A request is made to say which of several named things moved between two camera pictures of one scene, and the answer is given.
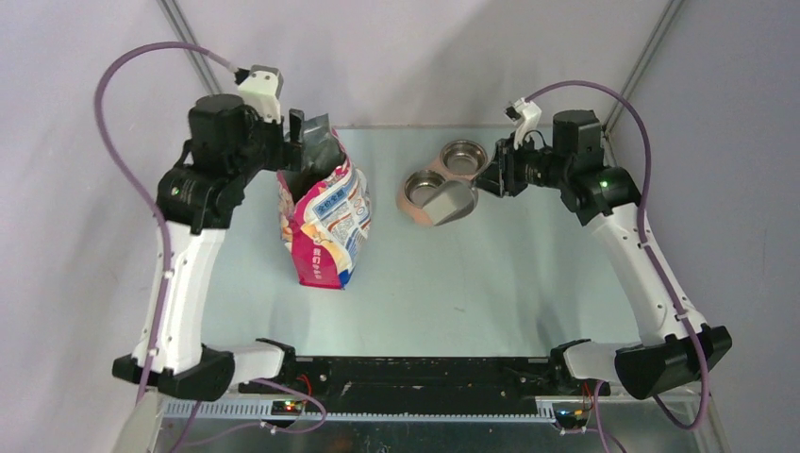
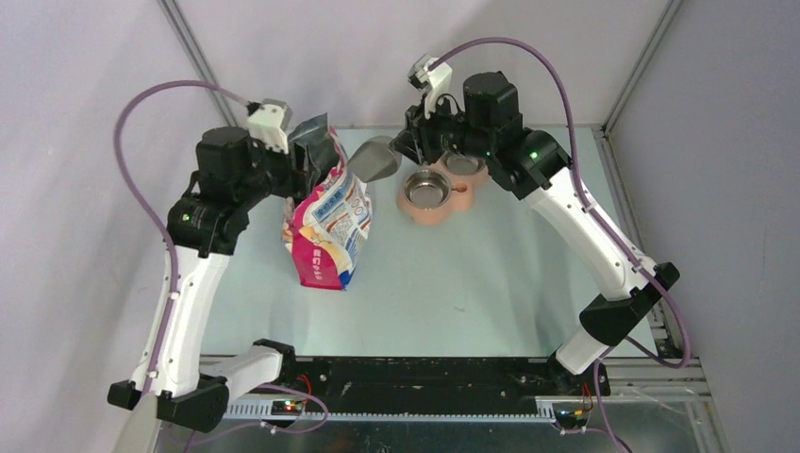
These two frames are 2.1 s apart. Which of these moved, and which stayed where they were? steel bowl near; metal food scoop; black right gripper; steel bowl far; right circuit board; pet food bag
Moved: black right gripper; metal food scoop
Stayed: right circuit board; steel bowl near; pet food bag; steel bowl far
